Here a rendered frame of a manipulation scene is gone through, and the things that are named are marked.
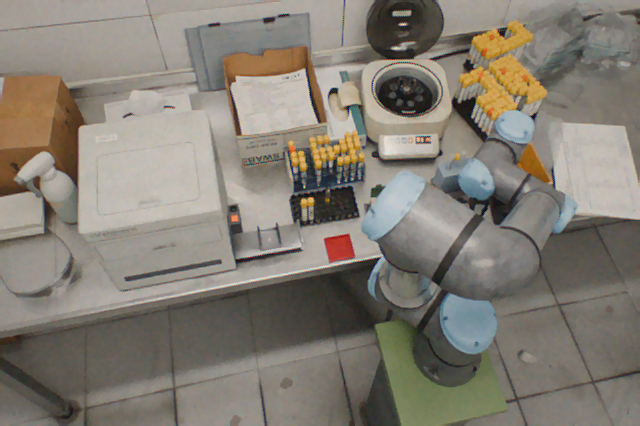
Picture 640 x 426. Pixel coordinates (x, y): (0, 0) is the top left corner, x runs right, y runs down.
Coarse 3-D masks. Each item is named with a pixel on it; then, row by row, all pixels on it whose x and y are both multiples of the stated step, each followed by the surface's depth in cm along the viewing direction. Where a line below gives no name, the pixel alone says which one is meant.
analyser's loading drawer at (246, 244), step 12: (264, 228) 149; (276, 228) 149; (288, 228) 150; (300, 228) 148; (240, 240) 148; (252, 240) 148; (264, 240) 148; (276, 240) 148; (288, 240) 148; (300, 240) 148; (240, 252) 146; (252, 252) 146; (264, 252) 146
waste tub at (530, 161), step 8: (528, 144) 160; (528, 152) 162; (536, 152) 159; (520, 160) 166; (528, 160) 163; (536, 160) 159; (528, 168) 164; (536, 168) 160; (544, 168) 156; (536, 176) 161; (544, 176) 156
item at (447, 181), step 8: (464, 160) 156; (440, 168) 155; (456, 168) 155; (440, 176) 156; (448, 176) 154; (456, 176) 155; (440, 184) 157; (448, 184) 158; (456, 184) 159; (448, 192) 161; (456, 192) 162; (464, 192) 162
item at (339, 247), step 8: (328, 240) 153; (336, 240) 153; (344, 240) 153; (328, 248) 152; (336, 248) 152; (344, 248) 152; (352, 248) 152; (328, 256) 150; (336, 256) 151; (344, 256) 151; (352, 256) 150
